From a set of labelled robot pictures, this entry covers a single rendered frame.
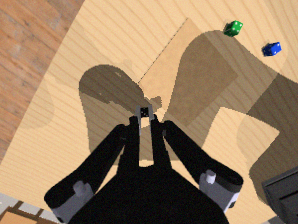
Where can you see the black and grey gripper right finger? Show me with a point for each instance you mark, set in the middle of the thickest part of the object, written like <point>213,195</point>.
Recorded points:
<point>219,182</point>

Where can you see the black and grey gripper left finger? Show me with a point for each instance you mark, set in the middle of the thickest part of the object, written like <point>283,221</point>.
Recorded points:
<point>70,194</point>

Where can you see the blue die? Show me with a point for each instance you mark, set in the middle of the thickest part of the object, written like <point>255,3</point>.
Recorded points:
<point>272,49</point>

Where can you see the green die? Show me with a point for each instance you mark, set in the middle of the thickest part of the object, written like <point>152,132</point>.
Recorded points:
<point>233,28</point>

